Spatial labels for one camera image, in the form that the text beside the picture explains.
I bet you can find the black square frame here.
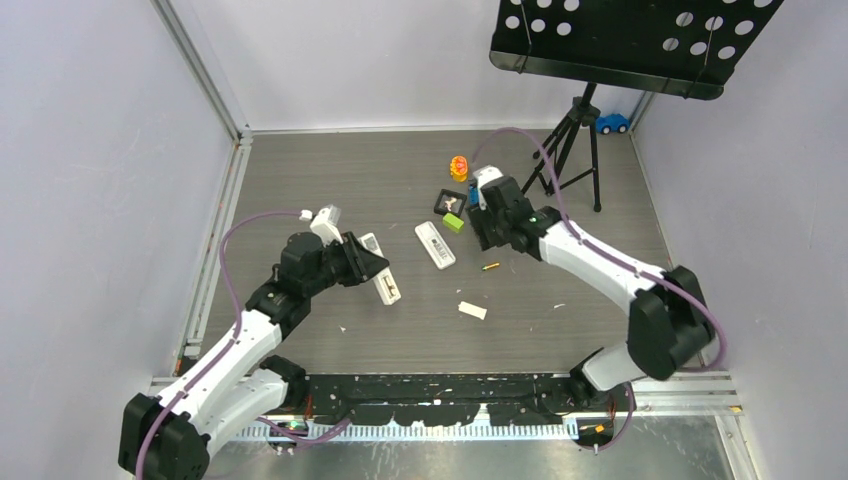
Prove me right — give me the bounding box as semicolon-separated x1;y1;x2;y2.
433;189;468;217

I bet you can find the green block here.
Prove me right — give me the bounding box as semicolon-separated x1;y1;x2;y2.
442;213;465;233

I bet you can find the purple cable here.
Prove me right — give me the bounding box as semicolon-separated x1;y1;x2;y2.
133;210;313;480
468;127;730;372

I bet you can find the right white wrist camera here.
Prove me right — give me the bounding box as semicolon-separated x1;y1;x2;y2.
473;165;503;192

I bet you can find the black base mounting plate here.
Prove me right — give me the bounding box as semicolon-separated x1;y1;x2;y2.
243;372;639;446

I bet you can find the blue toy car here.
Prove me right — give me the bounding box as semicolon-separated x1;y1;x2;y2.
595;113;630;135

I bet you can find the white remote control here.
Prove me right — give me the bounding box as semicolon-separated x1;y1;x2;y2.
414;221;456;270
358;233;402;306

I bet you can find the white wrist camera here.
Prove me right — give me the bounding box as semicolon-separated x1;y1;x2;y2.
299;204;343;246
473;165;503;192

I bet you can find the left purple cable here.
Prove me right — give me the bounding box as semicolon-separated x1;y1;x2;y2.
133;210;313;480

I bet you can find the blue toy brick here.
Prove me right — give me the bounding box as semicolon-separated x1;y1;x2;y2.
468;184;479;206

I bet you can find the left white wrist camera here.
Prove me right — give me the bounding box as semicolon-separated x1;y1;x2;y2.
299;204;343;246

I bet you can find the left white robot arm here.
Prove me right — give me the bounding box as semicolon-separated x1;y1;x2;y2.
118;232;390;479

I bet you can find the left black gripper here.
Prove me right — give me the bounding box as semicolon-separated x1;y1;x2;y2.
304;232;387;298

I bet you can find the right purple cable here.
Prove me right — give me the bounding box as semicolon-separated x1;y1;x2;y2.
468;127;730;372

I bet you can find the black perforated music stand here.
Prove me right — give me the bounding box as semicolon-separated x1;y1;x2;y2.
489;0;781;195

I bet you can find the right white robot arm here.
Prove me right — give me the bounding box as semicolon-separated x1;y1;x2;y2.
468;167;718;411

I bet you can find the orange yellow toy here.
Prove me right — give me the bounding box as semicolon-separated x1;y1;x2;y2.
449;156;468;182

